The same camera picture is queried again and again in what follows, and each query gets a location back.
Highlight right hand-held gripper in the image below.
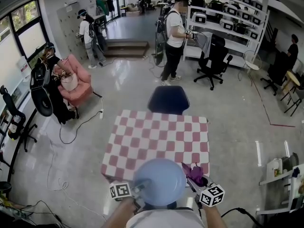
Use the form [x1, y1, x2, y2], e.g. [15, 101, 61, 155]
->
[187, 176, 226, 210]

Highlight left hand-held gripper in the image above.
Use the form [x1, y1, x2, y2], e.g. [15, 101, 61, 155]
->
[109, 178, 152, 212]

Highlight purple cloth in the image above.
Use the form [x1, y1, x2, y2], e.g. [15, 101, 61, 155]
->
[181, 162, 204, 187]

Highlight big blue plate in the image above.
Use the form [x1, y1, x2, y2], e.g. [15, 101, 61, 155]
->
[133, 158, 187, 206]

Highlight person's left forearm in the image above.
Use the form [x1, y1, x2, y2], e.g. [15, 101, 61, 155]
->
[102, 197, 135, 228]

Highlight person's right forearm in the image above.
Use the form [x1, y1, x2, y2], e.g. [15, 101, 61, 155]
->
[203, 205, 228, 228]

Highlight person's white shirt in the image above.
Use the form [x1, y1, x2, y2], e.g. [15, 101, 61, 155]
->
[125, 209, 205, 228]

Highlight red white checkered tablecloth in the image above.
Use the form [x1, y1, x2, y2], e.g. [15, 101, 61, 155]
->
[101, 109, 211, 182]

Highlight white desk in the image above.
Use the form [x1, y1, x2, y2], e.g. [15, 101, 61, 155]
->
[256, 169, 304, 216]

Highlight white carton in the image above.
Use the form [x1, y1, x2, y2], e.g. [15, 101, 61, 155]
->
[266, 158, 283, 178]

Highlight dark blue chair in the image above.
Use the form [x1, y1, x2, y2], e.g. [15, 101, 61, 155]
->
[147, 85, 190, 115]

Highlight colourful printed box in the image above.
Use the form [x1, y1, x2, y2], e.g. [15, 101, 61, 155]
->
[288, 166, 304, 213]

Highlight pink armchair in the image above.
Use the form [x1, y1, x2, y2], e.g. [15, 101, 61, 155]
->
[53, 53, 103, 109]

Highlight pale pink handbag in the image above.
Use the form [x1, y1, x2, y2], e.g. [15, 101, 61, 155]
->
[53, 70, 79, 92]

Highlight brown wooden steps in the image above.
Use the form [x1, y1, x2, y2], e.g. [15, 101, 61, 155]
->
[103, 38, 150, 58]

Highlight round wooden table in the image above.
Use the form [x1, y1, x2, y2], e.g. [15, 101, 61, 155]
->
[280, 69, 302, 102]

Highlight grey garment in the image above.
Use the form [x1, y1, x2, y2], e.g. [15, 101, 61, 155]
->
[196, 31, 213, 58]

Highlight white shelf unit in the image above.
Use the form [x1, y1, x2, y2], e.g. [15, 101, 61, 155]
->
[182, 0, 270, 75]

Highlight white long counter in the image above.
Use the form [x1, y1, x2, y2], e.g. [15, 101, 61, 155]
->
[0, 75, 38, 175]

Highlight large black backpack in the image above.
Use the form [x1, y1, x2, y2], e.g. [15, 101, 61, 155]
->
[29, 60, 54, 117]

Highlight group of white equipment cases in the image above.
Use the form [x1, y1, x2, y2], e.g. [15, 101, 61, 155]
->
[191, 0, 263, 40]

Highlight white water dispenser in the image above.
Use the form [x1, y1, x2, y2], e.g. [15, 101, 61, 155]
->
[16, 55, 34, 85]

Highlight cardboard box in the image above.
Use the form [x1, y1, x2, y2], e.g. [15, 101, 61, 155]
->
[125, 3, 141, 18]

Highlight grey locker cabinet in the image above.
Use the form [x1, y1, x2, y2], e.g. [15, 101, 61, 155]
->
[56, 0, 88, 60]

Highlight group of black equipment bags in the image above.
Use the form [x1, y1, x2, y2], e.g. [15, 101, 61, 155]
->
[191, 0, 250, 34]

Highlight black framed window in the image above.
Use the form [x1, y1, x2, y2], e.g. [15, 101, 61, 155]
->
[0, 0, 50, 64]

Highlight thick black gripper cable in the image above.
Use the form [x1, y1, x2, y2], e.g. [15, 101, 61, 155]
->
[220, 207, 263, 228]

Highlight white floor cable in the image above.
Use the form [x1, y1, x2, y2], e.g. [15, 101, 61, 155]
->
[46, 132, 107, 222]

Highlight black floor cable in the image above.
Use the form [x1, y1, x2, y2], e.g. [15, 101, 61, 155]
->
[58, 110, 103, 144]

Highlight white wire chair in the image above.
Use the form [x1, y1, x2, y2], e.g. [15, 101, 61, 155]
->
[238, 50, 262, 80]

